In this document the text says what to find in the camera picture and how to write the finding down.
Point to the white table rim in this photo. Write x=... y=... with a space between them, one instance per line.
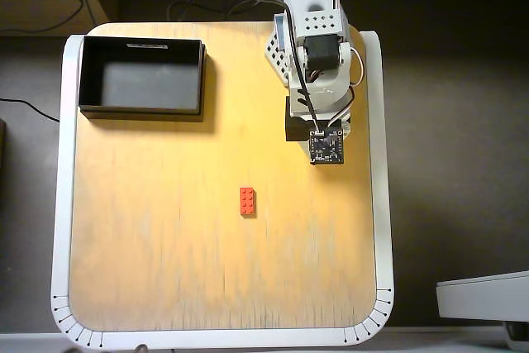
x=62 y=204

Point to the wooden desk board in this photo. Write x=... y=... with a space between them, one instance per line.
x=25 y=6

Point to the black rectangular bin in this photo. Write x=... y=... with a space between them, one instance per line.
x=140 y=80

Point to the red lego brick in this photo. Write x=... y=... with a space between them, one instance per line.
x=247 y=201

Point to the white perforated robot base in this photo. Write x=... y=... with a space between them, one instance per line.
x=277 y=55

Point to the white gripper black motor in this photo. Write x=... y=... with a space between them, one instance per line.
x=296 y=126

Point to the black wrist camera board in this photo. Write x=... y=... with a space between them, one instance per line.
x=326 y=148

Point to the white plastic device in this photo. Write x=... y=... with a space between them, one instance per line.
x=483 y=299

